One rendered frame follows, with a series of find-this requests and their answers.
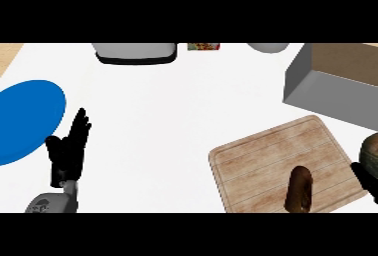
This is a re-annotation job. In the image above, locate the wooden cutting board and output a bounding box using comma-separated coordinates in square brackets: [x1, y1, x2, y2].
[207, 114, 369, 214]

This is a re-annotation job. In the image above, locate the dark olive round object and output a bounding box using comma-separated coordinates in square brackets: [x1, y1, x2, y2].
[358, 132, 378, 176]

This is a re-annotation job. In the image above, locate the small colourful box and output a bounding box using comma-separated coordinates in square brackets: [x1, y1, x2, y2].
[186, 43, 222, 52]

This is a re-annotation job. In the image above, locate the blue round plate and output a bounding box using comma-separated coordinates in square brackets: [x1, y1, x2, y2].
[0, 79, 68, 167]

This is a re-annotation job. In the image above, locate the grey cardboard box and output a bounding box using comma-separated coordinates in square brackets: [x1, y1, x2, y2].
[282, 43, 378, 132]

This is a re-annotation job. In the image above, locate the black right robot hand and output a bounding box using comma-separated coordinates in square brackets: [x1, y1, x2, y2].
[350, 161, 378, 206]

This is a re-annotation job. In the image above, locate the grey round container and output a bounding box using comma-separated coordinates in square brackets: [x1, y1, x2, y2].
[245, 43, 291, 54]

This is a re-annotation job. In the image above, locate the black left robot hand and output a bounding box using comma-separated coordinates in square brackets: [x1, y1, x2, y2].
[44, 107, 93, 189]

